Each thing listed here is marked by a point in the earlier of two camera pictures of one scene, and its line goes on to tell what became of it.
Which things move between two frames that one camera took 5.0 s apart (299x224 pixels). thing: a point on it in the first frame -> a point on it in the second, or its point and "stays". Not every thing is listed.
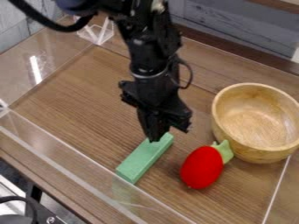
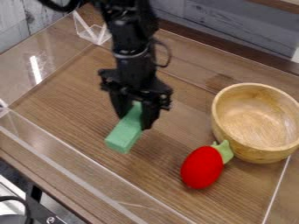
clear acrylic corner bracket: [96, 33] stays
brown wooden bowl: [256, 116] stays
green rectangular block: [145, 158] -> [126, 132]
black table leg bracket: [45, 216] stays
